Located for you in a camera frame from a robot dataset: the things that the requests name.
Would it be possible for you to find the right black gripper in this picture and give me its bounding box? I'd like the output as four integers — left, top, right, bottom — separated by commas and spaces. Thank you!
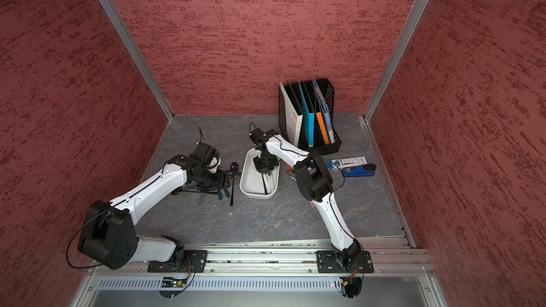
254, 151, 280, 175

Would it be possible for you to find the white rectangular storage box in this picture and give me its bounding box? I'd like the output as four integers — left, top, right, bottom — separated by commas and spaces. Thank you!
239, 149, 280, 200

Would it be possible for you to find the dark blue handled spoon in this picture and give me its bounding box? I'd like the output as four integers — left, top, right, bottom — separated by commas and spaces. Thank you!
262, 174, 269, 195

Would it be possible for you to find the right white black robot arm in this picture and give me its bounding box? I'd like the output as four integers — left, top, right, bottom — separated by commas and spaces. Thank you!
250, 128, 363, 269

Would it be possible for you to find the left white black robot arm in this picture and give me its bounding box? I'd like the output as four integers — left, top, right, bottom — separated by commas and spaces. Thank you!
78, 151, 227, 272

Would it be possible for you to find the ornate silver spoon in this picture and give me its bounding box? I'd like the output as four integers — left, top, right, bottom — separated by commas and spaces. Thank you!
197, 193, 206, 206

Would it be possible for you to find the blue white flat box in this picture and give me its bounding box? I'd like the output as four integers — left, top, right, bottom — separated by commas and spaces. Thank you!
326, 156, 368, 169

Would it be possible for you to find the white folder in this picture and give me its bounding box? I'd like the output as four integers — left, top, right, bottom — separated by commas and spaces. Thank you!
280, 82, 303, 146

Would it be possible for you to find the teal folder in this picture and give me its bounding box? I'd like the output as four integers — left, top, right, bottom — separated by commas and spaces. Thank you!
298, 81, 314, 148

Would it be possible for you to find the black mesh file holder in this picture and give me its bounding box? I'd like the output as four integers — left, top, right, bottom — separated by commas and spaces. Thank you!
278, 78, 341, 156

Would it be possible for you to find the orange folder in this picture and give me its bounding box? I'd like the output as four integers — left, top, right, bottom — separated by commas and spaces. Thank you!
316, 112, 330, 144

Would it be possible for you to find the blue folder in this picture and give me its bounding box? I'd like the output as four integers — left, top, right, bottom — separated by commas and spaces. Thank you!
312, 78, 335, 144

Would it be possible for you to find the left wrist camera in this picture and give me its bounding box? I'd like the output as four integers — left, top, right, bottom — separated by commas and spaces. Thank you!
191, 142, 221, 172

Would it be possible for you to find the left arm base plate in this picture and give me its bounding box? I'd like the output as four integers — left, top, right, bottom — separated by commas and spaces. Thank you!
147, 250, 208, 274

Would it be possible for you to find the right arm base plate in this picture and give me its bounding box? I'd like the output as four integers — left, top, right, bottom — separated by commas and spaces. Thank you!
316, 251, 374, 274

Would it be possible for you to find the aluminium front rail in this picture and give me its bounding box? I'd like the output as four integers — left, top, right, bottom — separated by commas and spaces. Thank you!
87, 244, 434, 277

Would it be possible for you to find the right aluminium corner post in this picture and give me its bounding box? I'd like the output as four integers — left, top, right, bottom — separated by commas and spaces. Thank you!
363, 0, 429, 124

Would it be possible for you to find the aluminium corner post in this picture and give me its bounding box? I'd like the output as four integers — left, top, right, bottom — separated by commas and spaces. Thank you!
98, 0, 175, 122
363, 0, 429, 124

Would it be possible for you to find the left aluminium corner post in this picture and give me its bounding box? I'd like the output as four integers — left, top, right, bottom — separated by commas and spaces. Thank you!
98, 0, 175, 122

